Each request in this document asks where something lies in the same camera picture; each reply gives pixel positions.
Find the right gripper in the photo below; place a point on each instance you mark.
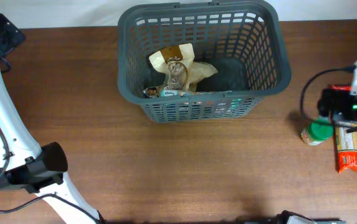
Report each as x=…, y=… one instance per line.
x=341, y=98

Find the green lid jar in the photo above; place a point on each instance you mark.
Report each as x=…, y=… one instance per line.
x=318, y=131

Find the orange spaghetti pasta package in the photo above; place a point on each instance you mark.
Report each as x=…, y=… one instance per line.
x=346, y=143

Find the beige paper bag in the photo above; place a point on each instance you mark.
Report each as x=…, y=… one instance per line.
x=197, y=72

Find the brown mushroom snack bag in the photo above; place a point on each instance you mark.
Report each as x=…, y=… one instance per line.
x=174, y=62

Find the Kleenex tissue multipack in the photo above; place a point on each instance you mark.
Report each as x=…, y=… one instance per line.
x=201, y=105

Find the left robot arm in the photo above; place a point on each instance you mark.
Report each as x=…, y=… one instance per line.
x=24, y=163

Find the grey plastic shopping basket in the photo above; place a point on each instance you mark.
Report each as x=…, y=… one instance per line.
x=242, y=39

